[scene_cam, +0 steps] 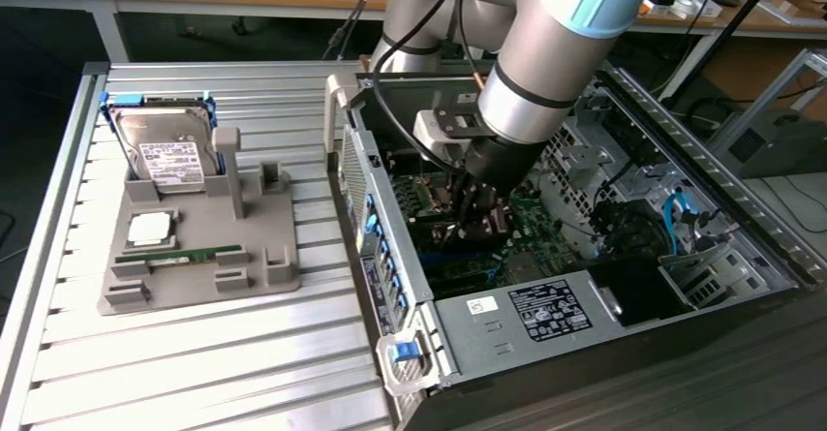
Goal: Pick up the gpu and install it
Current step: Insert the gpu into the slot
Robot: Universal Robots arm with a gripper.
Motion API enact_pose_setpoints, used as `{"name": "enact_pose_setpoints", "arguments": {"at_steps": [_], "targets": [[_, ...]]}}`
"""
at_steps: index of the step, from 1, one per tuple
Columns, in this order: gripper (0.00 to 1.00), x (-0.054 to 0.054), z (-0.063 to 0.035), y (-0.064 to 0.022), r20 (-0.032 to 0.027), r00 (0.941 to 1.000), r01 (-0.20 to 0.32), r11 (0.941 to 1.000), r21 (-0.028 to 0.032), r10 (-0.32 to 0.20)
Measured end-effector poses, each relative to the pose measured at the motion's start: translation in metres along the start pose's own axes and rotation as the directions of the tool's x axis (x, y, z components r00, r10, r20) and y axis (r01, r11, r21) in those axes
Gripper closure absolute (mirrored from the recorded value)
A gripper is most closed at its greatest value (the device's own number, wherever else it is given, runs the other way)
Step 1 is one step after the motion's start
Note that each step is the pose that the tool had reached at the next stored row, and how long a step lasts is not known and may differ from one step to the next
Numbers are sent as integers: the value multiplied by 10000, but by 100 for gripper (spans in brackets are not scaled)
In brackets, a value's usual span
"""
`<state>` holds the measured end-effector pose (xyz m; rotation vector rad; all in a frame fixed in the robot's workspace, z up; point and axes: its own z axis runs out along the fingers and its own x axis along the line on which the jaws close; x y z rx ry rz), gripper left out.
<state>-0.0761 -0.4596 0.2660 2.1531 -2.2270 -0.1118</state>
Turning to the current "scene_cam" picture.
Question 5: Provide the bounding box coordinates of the silver chipset heatsink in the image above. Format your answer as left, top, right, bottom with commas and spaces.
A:
507, 254, 541, 281

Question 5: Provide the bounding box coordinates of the green Dell motherboard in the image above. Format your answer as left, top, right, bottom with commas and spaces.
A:
392, 169, 583, 296

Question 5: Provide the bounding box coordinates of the blue SATA wire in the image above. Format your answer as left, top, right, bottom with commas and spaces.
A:
663, 191, 703, 258

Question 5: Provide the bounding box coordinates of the silver CPU chip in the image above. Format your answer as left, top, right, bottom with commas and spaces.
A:
125, 210, 180, 251

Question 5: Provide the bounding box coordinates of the CPU socket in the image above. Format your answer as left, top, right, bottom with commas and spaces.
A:
416, 176, 457, 209

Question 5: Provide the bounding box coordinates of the hard disk in blue caddy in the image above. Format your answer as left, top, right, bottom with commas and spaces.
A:
97, 90, 228, 195

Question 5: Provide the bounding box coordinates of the silver slotted disk bay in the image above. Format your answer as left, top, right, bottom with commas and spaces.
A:
656, 244, 761, 309

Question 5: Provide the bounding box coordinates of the grey plastic parts rack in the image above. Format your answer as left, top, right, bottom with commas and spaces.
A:
96, 125, 304, 317

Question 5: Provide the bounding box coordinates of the black stand pole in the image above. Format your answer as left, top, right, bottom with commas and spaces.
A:
657, 0, 791, 110

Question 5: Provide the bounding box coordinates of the grey power supply unit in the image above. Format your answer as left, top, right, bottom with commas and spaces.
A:
433, 270, 609, 354

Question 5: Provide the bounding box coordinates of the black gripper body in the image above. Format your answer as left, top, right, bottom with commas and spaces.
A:
461, 135, 541, 194

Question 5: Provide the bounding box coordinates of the silver perforated drive cage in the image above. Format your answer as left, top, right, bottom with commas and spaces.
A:
539, 110, 647, 209

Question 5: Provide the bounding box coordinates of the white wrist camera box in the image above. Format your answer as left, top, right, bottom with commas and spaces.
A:
410, 106, 496, 162

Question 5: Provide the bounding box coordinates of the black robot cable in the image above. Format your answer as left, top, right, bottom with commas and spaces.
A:
370, 0, 482, 175

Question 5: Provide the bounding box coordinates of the green RAM stick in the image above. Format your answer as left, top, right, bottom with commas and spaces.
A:
132, 246, 241, 266

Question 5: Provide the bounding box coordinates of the white small box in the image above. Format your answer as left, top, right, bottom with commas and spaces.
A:
651, 0, 723, 20

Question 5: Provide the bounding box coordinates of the braided cable with plug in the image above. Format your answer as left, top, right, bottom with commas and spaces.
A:
320, 0, 377, 62

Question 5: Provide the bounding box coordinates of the blue expansion slot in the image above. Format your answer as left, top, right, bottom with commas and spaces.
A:
421, 249, 480, 264

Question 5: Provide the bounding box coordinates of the translucent case corner fixture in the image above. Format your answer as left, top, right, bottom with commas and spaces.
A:
377, 336, 440, 396

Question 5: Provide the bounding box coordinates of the black open PC case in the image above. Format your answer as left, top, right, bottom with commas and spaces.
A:
321, 60, 827, 431

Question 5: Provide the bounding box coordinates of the dark grey computer tower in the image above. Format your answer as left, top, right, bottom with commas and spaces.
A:
725, 108, 827, 179

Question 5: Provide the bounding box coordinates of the beige case corner fixture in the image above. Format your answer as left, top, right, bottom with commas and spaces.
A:
324, 73, 369, 154

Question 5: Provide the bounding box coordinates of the aluminium profile frame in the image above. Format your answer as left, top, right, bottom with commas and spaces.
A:
707, 47, 827, 130

